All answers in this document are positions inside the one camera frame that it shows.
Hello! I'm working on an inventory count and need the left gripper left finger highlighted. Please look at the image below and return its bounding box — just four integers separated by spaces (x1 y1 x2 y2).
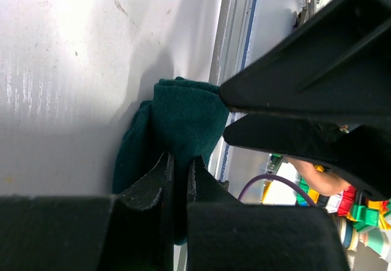
120 151 174 270

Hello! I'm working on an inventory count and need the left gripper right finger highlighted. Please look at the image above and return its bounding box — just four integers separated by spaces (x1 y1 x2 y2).
186 157 243 270

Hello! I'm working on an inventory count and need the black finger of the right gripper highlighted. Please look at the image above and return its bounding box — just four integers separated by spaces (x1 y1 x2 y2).
223 115 390 201
220 0 390 121

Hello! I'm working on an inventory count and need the dark green patterned sock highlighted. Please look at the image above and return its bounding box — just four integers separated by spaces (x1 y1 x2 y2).
112 77 228 245

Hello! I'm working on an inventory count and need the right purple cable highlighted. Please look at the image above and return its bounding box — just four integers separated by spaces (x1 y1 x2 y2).
237 173 318 206

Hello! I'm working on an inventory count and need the aluminium frame rail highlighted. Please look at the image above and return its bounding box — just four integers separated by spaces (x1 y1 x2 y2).
207 0 263 180

